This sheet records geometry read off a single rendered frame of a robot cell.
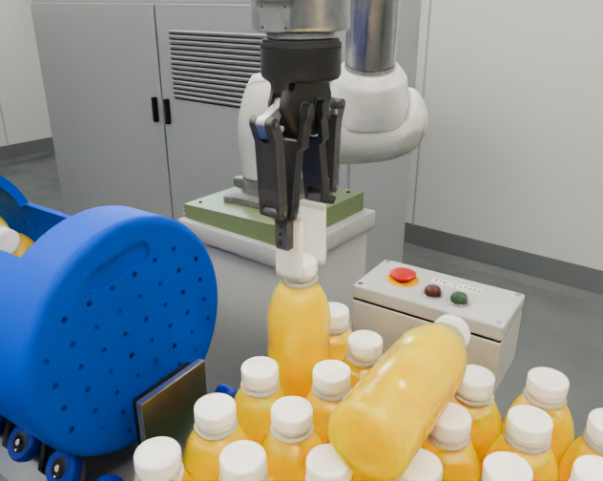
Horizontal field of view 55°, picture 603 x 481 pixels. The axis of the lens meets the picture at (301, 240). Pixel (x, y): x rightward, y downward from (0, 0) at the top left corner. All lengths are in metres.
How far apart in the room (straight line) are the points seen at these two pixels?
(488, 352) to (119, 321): 0.43
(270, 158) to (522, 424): 0.33
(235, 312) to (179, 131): 1.70
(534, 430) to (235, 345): 0.89
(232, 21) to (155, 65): 0.55
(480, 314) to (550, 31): 2.58
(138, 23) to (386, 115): 1.99
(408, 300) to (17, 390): 0.45
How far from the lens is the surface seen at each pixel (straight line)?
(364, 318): 0.79
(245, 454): 0.52
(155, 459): 0.53
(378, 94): 1.17
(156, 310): 0.71
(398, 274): 0.79
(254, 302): 1.25
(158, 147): 3.04
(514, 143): 3.32
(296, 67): 0.53
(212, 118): 2.71
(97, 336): 0.66
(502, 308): 0.76
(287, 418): 0.55
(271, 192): 0.54
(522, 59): 3.26
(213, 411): 0.56
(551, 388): 0.63
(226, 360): 1.40
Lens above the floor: 1.45
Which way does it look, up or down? 23 degrees down
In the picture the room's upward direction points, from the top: straight up
